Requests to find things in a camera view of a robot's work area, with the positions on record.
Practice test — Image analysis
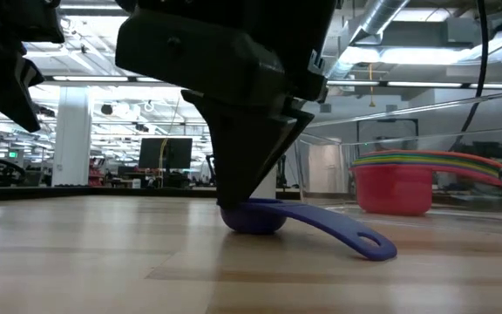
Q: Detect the black office monitor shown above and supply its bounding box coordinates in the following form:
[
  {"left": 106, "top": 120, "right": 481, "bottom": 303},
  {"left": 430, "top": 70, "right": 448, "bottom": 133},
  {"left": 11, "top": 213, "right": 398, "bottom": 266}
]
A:
[{"left": 138, "top": 137, "right": 193, "bottom": 170}]

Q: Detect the clear plastic basket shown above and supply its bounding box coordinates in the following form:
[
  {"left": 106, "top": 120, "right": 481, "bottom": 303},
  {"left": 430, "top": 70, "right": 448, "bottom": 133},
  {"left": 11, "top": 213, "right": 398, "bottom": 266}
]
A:
[{"left": 294, "top": 89, "right": 502, "bottom": 219}]

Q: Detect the white building column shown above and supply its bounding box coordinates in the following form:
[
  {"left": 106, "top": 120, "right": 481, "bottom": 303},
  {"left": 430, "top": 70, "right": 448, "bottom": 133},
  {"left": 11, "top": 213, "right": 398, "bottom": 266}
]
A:
[{"left": 52, "top": 85, "right": 93, "bottom": 188}]

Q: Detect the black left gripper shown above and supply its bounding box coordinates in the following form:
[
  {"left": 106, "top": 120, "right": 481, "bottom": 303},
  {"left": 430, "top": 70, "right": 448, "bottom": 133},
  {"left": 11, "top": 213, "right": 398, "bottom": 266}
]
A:
[{"left": 0, "top": 0, "right": 65, "bottom": 133}]

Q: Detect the red measuring cup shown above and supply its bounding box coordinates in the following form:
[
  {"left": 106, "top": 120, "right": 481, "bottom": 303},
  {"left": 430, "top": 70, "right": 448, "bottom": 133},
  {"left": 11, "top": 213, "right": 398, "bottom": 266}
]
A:
[{"left": 349, "top": 161, "right": 502, "bottom": 217}]

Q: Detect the linear ceiling light rail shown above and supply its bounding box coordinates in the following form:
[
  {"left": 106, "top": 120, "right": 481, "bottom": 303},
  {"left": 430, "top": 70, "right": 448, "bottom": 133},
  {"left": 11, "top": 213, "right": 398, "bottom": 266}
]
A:
[{"left": 41, "top": 74, "right": 502, "bottom": 91}]

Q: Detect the black right arm cable loop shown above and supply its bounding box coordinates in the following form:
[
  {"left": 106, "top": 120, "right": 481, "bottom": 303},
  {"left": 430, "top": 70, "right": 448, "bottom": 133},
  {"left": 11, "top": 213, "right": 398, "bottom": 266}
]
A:
[{"left": 449, "top": 0, "right": 491, "bottom": 152}]

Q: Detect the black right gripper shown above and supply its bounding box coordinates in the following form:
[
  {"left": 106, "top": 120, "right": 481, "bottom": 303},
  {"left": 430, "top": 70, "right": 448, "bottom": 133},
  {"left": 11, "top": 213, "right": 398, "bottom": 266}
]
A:
[{"left": 114, "top": 0, "right": 339, "bottom": 208}]

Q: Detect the white plant pot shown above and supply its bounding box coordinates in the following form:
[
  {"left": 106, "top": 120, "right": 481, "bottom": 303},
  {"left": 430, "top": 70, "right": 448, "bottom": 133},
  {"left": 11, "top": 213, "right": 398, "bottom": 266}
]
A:
[{"left": 250, "top": 167, "right": 278, "bottom": 200}]

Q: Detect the purple measuring cup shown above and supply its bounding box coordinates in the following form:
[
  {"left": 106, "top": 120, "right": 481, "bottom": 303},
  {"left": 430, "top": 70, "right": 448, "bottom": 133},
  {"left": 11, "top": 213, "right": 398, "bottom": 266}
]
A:
[{"left": 220, "top": 198, "right": 398, "bottom": 262}]

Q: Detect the silver ventilation duct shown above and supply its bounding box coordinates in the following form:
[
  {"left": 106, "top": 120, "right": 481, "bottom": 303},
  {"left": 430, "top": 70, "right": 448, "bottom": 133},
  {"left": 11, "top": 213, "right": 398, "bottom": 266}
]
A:
[{"left": 325, "top": 0, "right": 411, "bottom": 79}]

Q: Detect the black aluminium table frame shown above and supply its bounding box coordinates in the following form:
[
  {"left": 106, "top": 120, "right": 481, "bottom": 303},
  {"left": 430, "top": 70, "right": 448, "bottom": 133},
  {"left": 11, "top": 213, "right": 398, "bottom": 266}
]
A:
[{"left": 0, "top": 185, "right": 300, "bottom": 202}]

